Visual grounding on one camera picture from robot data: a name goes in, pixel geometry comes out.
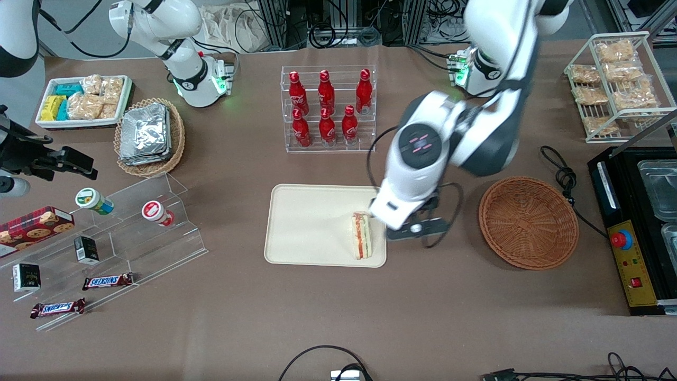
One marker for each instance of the teal snack packet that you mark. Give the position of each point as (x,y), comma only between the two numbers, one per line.
(70,89)
(63,111)

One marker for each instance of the oval wicker basket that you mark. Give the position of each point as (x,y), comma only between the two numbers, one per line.
(177,137)

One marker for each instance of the round brown wicker basket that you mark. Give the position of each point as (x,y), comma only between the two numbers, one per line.
(529,225)

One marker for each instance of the small black carton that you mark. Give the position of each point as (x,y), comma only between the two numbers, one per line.
(26,277)
(86,250)

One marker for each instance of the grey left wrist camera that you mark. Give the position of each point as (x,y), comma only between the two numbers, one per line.
(433,226)

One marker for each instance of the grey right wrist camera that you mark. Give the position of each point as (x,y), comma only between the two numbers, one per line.
(13,186)

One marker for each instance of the red cola bottle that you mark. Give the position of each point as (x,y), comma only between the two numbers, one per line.
(327,129)
(326,94)
(364,92)
(349,127)
(301,132)
(298,95)

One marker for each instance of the cream rectangular tray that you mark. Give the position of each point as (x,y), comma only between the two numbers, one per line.
(312,227)

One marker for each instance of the small silver device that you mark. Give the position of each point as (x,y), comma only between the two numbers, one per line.
(346,376)

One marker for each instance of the red cookie box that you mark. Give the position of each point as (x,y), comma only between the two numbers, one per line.
(34,226)

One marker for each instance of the white rectangular snack bin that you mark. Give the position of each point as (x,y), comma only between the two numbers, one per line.
(126,100)

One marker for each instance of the stack of foil containers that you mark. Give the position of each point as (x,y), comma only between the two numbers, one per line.
(144,135)

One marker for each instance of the grey metal machine lever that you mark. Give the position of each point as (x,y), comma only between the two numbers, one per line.
(648,129)

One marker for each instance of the green lid yogurt cup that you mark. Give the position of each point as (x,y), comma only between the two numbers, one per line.
(92,200)

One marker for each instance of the clear acrylic stepped display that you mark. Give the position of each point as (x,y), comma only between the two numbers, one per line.
(158,248)

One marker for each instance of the triangle sandwich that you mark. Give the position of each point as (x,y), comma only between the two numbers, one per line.
(362,238)

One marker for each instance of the black sealing machine yellow panel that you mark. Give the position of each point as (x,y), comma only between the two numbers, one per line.
(634,270)

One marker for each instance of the clear plastic food container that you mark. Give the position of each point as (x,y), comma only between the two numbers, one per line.
(658,185)
(670,238)

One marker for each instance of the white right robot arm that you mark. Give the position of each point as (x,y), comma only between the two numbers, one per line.
(158,21)

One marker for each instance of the bagged rice cracker snack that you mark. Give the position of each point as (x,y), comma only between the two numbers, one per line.
(83,107)
(112,90)
(108,111)
(92,84)

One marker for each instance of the bagged fried snack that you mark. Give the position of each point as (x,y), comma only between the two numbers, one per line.
(585,74)
(590,95)
(623,71)
(615,51)
(636,98)
(601,126)

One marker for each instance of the yellow snack packet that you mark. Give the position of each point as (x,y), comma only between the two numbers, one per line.
(52,107)

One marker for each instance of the beige cloth bag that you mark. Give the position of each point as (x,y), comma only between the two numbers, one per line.
(232,26)

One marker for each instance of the red lid yogurt cup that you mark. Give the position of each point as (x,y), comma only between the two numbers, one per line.
(156,212)

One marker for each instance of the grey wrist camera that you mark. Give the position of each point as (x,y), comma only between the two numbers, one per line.
(433,226)
(13,186)

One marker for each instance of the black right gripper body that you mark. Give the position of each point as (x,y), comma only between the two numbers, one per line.
(22,153)

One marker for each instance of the snickers chocolate bar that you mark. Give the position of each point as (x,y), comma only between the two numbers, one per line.
(58,308)
(107,281)

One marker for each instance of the clear acrylic bottle rack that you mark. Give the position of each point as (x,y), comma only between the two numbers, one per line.
(338,151)

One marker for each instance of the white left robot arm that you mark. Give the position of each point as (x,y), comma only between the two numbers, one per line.
(476,21)

